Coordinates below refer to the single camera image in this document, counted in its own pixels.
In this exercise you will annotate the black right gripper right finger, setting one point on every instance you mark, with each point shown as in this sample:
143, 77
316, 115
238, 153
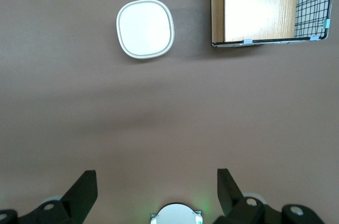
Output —
230, 197

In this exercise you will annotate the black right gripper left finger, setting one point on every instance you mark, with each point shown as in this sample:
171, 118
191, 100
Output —
79, 197

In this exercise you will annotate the white trash can lid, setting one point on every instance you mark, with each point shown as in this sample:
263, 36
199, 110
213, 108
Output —
144, 28

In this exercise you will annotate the round white device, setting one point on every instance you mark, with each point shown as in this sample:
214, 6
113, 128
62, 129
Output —
176, 214

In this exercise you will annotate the light blue clip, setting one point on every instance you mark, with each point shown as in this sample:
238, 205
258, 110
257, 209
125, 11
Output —
326, 23
248, 41
314, 38

